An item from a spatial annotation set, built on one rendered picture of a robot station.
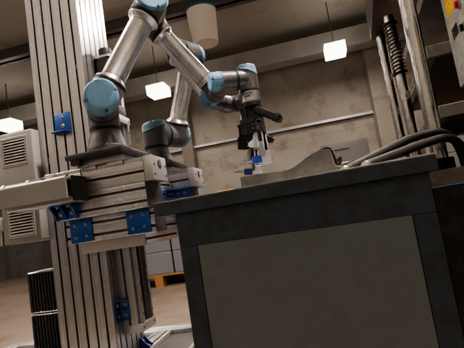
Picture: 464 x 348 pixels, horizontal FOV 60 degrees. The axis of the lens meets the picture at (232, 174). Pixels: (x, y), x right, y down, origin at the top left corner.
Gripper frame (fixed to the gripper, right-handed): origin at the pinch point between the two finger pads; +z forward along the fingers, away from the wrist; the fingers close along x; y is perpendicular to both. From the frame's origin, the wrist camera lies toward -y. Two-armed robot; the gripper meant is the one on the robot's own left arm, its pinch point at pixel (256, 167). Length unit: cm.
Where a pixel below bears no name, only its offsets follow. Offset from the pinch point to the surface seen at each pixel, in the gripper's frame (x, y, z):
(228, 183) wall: -831, 282, 88
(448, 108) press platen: -1, -79, -20
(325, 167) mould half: 18.9, -32.2, 0.1
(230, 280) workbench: 83, -12, 24
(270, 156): 30.4, -13.2, -5.6
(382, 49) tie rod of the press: -119, -63, -69
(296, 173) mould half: 19.1, -20.9, 2.1
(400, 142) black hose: 28, -59, -8
